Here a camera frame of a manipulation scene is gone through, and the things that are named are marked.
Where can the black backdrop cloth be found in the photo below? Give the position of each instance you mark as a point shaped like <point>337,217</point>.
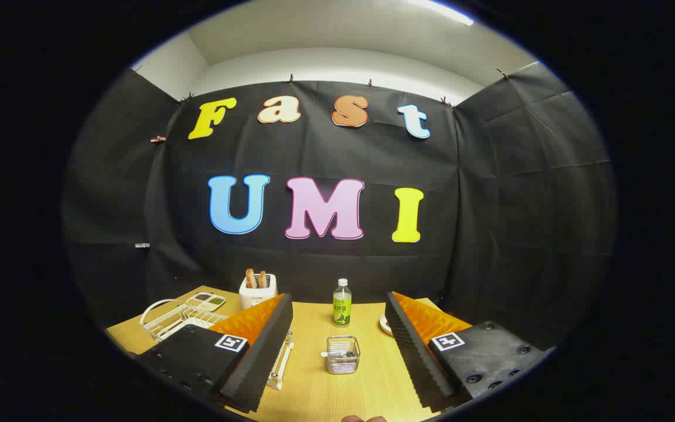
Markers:
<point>372,152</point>

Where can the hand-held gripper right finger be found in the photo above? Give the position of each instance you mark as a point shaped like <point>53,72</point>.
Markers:
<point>413,357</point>

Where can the toasted bread slice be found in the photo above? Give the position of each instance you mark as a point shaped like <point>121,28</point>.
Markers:
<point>250,279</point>
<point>262,279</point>

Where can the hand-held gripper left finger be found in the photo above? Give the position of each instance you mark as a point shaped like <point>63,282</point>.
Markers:
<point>261,363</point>

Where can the white compartment seasoning tray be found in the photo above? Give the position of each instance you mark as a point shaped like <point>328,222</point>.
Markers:
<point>205,301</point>

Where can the white toaster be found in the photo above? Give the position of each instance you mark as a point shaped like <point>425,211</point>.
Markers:
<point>252,298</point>

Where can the green label drink bottle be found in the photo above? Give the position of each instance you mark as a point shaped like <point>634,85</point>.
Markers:
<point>342,310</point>

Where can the white plate with meat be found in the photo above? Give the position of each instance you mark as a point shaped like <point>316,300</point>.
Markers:
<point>384,325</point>

